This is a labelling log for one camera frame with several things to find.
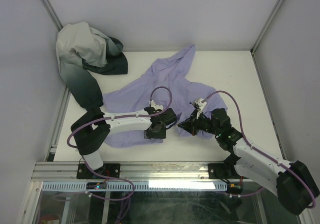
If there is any lavender purple jacket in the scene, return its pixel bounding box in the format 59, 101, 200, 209
102, 45, 228, 148

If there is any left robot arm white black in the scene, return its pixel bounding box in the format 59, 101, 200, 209
67, 106, 182, 178

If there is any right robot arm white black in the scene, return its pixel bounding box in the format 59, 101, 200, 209
178, 105, 320, 215

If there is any grey and dark green jacket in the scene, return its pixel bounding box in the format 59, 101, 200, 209
55, 22, 128, 110

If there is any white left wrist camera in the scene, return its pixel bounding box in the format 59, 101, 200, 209
149, 100, 164, 112

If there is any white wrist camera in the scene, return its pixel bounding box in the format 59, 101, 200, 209
149, 100, 164, 112
192, 98, 207, 119

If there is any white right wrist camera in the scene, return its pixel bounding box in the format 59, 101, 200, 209
192, 98, 207, 119

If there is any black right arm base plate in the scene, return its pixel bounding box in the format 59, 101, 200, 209
207, 162, 240, 180

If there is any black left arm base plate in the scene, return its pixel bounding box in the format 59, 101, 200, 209
76, 163, 121, 179

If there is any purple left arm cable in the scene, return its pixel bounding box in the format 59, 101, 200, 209
67, 85, 173, 224

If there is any aluminium mounting rail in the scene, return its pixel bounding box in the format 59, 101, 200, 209
31, 162, 209, 181

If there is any grey slotted cable duct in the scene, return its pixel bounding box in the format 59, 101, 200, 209
42, 180, 227, 192

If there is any aluminium right corner post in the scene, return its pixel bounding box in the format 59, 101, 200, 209
250, 0, 286, 55

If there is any aluminium corner post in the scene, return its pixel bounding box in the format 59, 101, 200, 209
40, 0, 63, 32
250, 0, 286, 55

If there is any aluminium left corner post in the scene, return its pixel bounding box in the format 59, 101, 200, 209
40, 0, 63, 32

